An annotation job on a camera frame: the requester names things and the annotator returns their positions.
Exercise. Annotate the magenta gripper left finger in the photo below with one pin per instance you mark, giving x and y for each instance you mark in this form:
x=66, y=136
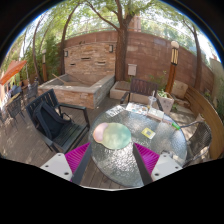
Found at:
x=70, y=166

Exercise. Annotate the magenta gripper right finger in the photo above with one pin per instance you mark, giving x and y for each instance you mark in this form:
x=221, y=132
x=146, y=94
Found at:
x=153, y=166

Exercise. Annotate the green round mouse pad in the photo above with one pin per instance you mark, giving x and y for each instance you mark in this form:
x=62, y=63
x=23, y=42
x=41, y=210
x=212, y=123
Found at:
x=116, y=136

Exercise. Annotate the yellow square card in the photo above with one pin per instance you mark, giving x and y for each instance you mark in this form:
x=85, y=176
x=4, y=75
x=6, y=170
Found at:
x=148, y=133

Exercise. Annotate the round glass patio table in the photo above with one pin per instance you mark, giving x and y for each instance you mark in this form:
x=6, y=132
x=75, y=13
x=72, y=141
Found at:
x=120, y=165

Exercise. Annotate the pink round mat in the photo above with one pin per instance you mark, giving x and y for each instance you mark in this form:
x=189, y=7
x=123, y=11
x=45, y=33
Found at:
x=99, y=131

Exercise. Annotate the black slatted patio chair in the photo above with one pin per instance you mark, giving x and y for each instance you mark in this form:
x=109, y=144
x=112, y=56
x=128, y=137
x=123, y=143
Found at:
x=69, y=136

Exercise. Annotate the green marker pen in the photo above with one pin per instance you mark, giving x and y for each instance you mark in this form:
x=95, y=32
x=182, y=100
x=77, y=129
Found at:
x=176, y=126

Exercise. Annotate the black backpack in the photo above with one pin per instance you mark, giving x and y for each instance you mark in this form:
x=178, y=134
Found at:
x=48, y=121

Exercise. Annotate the metal mesh chair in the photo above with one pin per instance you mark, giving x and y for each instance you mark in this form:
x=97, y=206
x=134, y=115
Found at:
x=199, y=143

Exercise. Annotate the white planter pot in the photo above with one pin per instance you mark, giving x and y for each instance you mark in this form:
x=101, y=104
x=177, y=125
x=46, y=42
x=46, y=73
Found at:
x=166, y=101

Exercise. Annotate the clear plastic cup with straw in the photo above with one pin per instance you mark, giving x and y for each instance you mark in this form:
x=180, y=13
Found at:
x=152, y=100

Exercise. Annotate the stone raised planter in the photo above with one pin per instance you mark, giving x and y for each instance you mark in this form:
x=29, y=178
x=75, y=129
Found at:
x=90, y=96

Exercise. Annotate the dark wooden chair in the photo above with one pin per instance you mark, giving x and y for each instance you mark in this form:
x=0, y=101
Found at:
x=139, y=91

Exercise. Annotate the curved wooden bench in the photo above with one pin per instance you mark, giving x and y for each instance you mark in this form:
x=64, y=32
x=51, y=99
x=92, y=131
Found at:
x=199, y=105

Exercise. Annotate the orange patio umbrella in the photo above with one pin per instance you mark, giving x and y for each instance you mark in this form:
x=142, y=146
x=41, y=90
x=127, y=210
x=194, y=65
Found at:
x=14, y=68

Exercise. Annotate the large tree trunk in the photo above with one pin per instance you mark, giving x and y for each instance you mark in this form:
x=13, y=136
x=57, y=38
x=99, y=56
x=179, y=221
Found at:
x=121, y=48

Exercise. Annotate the wooden lamp post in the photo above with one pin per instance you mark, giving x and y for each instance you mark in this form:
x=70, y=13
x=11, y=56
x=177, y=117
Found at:
x=174, y=62

